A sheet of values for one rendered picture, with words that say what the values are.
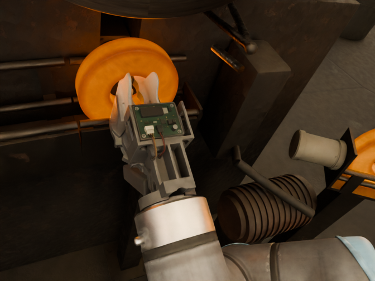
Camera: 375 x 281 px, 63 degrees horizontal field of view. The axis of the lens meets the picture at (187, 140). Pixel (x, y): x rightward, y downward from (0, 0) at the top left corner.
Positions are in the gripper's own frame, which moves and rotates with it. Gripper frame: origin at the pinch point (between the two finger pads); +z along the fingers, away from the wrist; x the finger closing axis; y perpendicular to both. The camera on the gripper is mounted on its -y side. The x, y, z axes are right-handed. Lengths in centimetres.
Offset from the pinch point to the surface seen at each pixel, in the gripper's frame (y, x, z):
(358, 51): -103, -237, 88
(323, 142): -2.5, -34.4, -14.5
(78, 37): 1.3, 6.5, 6.3
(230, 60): 13.8, -7.4, -7.7
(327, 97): -90, -158, 40
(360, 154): 0.4, -38.4, -18.7
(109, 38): -1.8, 1.2, 9.0
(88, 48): -0.4, 5.1, 5.8
